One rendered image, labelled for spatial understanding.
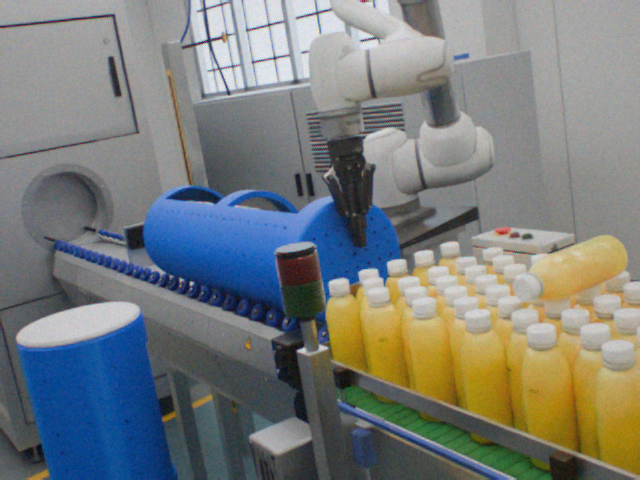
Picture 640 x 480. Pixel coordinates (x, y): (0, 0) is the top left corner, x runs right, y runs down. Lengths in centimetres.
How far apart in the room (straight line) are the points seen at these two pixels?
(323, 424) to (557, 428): 34
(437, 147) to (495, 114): 123
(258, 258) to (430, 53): 58
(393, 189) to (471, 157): 24
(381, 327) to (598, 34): 321
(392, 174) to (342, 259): 69
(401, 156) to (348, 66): 77
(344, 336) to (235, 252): 45
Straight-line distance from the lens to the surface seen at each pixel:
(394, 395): 136
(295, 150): 415
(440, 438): 134
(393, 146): 235
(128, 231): 286
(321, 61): 163
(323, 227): 168
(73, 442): 188
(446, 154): 231
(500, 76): 356
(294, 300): 116
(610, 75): 443
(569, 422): 120
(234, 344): 206
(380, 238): 177
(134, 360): 185
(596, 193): 458
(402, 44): 163
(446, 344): 135
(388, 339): 143
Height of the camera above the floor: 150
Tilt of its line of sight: 12 degrees down
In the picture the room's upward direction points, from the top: 9 degrees counter-clockwise
